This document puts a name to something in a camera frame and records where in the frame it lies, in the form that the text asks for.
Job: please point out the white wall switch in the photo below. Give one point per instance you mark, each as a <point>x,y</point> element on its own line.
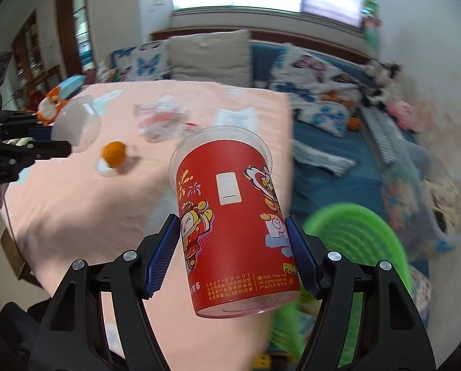
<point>157,1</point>

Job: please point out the dark wooden bookshelf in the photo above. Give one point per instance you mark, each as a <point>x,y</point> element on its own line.
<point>25,46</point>

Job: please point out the colourful butterfly print pillow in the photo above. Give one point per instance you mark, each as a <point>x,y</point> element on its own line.
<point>315,81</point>

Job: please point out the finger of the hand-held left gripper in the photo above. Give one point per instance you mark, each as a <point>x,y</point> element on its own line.
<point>52,149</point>
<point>41,132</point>

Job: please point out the clear plastic storage box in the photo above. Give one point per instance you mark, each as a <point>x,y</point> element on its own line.
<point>439,201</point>

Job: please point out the grey knitted cloth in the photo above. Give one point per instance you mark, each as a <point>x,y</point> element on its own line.
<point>385,135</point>

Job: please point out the dark wooden door frame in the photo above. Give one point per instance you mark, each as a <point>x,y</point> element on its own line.
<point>64,23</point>

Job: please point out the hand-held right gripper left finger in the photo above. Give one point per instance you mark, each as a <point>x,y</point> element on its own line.
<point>162,255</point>

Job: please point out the pink plush toy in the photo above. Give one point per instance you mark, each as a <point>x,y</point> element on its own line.
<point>402,114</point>

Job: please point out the small orange ball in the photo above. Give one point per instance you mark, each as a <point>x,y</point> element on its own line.
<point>354,123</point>

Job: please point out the blue butterfly print pillow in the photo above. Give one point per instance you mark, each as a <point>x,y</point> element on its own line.
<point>145,62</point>

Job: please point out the grey pillow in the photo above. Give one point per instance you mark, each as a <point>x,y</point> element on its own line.
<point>211,56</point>

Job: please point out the orange fox plush toy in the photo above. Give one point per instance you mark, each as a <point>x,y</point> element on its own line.
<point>50,104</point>

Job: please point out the green plastic basket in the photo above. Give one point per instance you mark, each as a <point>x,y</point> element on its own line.
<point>350,232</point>

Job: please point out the clear plastic wrapper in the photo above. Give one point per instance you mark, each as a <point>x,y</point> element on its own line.
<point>160,119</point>

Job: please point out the blue tissue pack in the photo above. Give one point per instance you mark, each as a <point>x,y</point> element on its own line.
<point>74,83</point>

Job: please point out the black white cow plush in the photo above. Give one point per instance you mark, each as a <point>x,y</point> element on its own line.
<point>381,81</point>

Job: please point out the clear plastic dome cup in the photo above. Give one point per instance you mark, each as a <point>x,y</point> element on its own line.
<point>77,121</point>

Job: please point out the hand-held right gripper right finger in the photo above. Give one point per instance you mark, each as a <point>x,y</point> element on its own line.
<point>303,259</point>

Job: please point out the orange fruit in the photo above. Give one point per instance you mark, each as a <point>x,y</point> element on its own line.
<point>115,152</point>

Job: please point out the red printed paper cup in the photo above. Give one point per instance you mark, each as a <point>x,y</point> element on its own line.
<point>230,220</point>

